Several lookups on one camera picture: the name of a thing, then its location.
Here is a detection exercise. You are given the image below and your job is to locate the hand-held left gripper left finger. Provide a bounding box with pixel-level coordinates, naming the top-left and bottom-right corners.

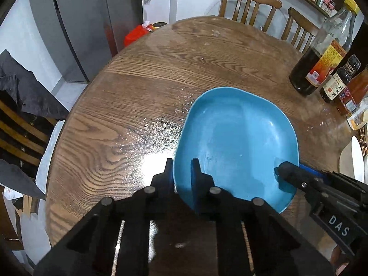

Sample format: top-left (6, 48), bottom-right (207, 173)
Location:
top-left (33, 158), bottom-right (179, 276)

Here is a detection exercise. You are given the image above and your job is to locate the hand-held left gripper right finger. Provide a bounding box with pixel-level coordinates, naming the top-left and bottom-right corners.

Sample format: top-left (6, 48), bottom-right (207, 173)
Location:
top-left (190, 158), bottom-right (335, 276)

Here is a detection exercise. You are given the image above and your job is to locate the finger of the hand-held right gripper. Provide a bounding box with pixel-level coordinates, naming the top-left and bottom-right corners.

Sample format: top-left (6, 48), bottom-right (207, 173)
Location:
top-left (299, 163), bottom-right (368, 192)
top-left (274, 161), bottom-right (326, 196)

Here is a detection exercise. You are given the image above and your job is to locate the white plate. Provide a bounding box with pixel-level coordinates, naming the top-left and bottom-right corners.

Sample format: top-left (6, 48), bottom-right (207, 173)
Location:
top-left (339, 136), bottom-right (365, 183)

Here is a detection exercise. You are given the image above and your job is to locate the blue plate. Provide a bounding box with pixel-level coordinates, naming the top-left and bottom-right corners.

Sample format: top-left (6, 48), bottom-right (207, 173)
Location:
top-left (172, 87), bottom-right (300, 214)

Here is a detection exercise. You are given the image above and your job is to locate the bag of flat buns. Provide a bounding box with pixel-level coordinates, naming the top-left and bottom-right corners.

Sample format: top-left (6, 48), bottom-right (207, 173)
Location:
top-left (346, 98), bottom-right (368, 131)

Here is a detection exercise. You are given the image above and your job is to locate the small dark sauce bottle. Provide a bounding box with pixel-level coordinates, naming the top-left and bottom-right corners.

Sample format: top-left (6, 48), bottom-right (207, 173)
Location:
top-left (320, 54), bottom-right (362, 103)

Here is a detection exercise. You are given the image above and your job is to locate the red sauce bottle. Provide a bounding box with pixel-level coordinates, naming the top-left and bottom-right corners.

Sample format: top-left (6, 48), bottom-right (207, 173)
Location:
top-left (336, 65), bottom-right (368, 116)

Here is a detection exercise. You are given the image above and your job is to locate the yellow-capped vinegar bottle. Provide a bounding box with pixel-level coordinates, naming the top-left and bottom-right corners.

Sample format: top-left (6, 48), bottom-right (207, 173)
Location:
top-left (289, 0), bottom-right (360, 96)

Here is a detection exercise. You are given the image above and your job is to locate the red tissue box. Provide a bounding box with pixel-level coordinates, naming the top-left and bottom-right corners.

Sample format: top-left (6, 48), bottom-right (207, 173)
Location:
top-left (124, 24), bottom-right (149, 48)

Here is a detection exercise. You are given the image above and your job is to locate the wooden chair with dark cloth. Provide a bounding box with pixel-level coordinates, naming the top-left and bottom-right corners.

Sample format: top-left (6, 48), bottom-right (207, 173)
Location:
top-left (0, 98), bottom-right (58, 179)

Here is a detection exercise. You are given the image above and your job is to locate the dark cloth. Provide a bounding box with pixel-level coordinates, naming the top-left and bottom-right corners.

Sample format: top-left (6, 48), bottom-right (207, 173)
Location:
top-left (0, 49), bottom-right (69, 121)

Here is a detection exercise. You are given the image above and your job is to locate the grey refrigerator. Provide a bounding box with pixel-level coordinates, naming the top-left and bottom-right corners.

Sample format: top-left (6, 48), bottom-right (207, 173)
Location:
top-left (27, 0), bottom-right (144, 84)

